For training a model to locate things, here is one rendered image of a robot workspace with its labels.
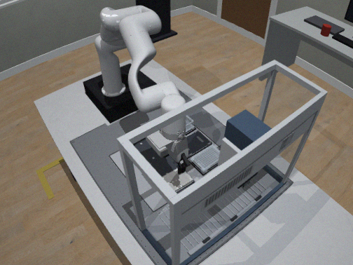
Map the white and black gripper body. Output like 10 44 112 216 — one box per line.
166 135 188 163

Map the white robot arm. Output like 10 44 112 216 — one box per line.
95 6 186 158

